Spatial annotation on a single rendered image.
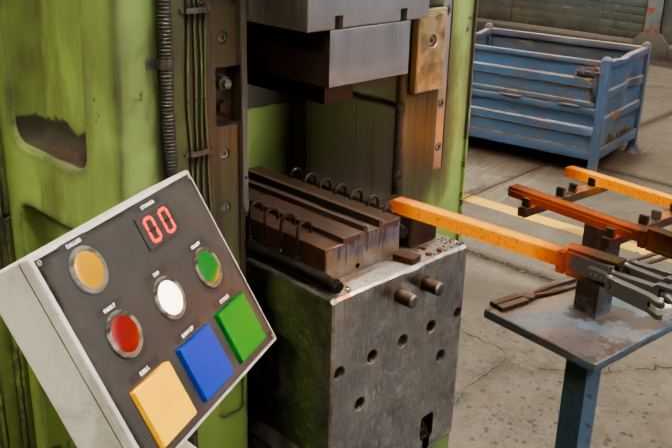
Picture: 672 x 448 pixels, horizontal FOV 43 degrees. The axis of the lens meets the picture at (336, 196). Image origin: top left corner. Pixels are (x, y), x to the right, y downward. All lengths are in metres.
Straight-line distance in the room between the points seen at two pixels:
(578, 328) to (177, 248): 1.06
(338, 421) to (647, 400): 1.67
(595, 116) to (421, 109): 3.41
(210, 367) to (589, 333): 1.04
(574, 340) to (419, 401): 0.36
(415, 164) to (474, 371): 1.36
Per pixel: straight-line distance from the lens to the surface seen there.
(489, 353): 3.20
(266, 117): 1.97
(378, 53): 1.48
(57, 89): 1.62
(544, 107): 5.30
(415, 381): 1.75
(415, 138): 1.83
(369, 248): 1.58
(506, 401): 2.94
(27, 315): 0.99
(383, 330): 1.60
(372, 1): 1.45
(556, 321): 1.96
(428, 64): 1.78
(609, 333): 1.95
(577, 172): 2.10
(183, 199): 1.18
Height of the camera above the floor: 1.58
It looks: 20 degrees down
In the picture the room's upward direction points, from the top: 2 degrees clockwise
